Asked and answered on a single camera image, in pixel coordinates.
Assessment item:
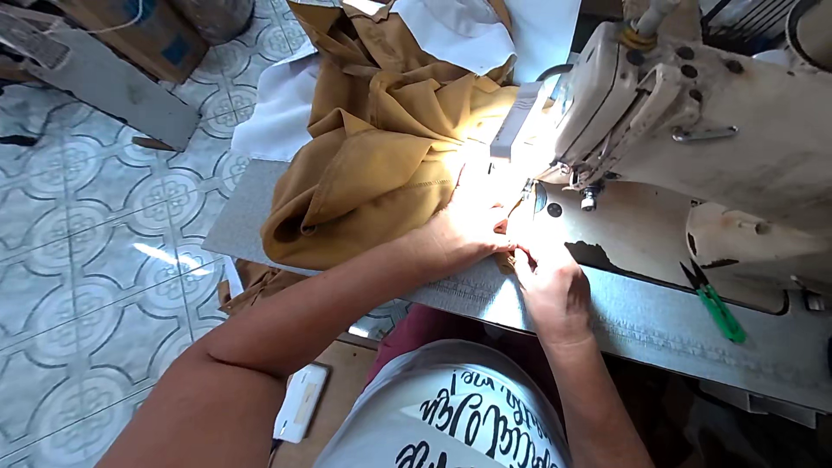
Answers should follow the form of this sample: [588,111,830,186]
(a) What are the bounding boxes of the person's left forearm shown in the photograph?
[94,229,438,468]

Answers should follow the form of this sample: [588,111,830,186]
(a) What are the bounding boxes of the person's right hand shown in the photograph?
[506,205,594,347]

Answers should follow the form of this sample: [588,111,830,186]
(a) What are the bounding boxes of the white industrial sewing machine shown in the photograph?
[520,16,832,316]

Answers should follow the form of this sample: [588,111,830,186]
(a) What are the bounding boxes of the grey sewing table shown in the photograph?
[201,158,832,413]

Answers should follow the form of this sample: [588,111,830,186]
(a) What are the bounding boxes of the person's right forearm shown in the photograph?
[541,335,656,468]

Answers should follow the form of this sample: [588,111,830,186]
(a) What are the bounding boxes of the white board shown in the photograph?
[507,0,582,85]

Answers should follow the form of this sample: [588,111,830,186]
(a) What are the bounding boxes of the grey metal panel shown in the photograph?
[23,23,203,153]

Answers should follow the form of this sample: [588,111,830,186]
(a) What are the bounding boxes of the brown fabric bundle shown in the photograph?
[218,257,310,317]

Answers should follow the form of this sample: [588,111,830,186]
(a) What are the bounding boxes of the mustard brown fabric garment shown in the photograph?
[260,0,553,275]

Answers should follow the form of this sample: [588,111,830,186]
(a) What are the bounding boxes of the white fabric piece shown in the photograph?
[231,40,321,163]
[341,0,517,77]

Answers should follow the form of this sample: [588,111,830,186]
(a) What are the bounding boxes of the person's body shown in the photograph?
[313,338,574,468]

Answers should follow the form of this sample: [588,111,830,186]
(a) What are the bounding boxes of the cardboard box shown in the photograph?
[58,0,210,85]

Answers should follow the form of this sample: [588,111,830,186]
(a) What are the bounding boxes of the brown wooden seat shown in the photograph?
[270,335,379,468]

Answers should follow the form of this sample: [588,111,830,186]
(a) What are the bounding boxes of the green thread snips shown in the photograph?
[679,259,747,345]

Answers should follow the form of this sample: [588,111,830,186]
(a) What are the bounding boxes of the black metal rack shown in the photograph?
[701,0,797,56]

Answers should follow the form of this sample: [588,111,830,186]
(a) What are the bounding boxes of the grey folded strip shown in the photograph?
[489,81,544,160]

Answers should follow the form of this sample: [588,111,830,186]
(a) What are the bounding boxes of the white rectangular power bank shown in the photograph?
[273,363,330,445]

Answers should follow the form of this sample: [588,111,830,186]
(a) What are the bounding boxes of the person's left hand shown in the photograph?
[416,161,519,282]

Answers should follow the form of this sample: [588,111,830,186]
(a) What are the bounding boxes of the person's legs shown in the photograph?
[365,303,566,417]

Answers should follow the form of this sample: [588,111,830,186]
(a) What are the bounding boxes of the grey plastic sack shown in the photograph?
[170,0,256,46]

